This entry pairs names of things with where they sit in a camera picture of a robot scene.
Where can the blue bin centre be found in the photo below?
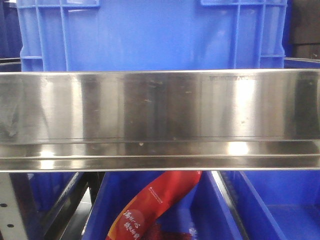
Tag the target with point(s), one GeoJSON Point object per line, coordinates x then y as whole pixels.
{"type": "Point", "coordinates": [202, 215]}

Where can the blue bin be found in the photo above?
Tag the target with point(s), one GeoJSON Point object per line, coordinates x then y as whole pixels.
{"type": "Point", "coordinates": [202, 215]}
{"type": "Point", "coordinates": [277, 204]}
{"type": "Point", "coordinates": [46, 187]}

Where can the blue bin left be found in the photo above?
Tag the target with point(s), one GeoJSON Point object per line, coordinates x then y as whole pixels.
{"type": "Point", "coordinates": [46, 187]}

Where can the blue bin right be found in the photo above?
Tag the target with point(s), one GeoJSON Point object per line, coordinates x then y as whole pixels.
{"type": "Point", "coordinates": [277, 204]}

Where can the red snack package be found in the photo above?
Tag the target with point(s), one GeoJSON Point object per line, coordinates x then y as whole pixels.
{"type": "Point", "coordinates": [151, 202]}

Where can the large blue plastic crate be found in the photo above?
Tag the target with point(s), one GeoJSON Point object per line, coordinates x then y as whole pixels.
{"type": "Point", "coordinates": [135, 35]}

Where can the stainless steel conveyor rail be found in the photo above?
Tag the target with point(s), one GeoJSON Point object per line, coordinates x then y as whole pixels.
{"type": "Point", "coordinates": [242, 119]}

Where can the dark metal shelf rail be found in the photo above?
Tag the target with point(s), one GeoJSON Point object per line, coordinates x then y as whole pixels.
{"type": "Point", "coordinates": [58, 219]}

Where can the white perforated frame post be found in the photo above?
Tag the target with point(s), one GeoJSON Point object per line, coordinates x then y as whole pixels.
{"type": "Point", "coordinates": [11, 221]}

